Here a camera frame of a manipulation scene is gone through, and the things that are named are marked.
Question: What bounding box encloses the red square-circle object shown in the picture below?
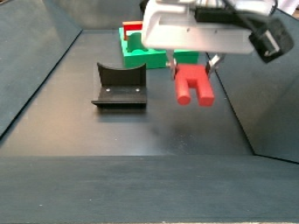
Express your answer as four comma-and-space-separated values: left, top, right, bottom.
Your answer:
174, 64, 214, 107

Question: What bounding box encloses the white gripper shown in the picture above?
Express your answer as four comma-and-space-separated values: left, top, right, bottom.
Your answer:
141, 0, 253, 79

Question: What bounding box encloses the green shape sorter base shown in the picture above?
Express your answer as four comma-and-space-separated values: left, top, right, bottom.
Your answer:
118, 28, 200, 69

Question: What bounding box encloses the black curved fixture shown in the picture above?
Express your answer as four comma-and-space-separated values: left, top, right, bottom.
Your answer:
90, 63, 146, 107

